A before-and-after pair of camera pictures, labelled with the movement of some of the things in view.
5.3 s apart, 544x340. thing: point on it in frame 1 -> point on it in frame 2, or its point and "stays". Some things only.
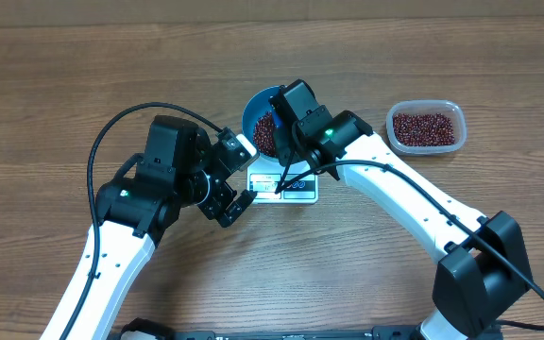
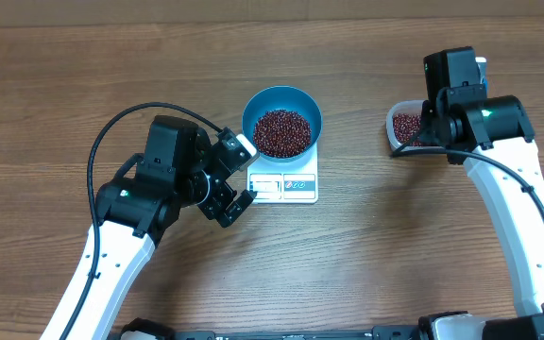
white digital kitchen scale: (264, 177) stays
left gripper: (225, 193) stays
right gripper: (284, 137) -> (430, 136)
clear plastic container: (425, 127) stays
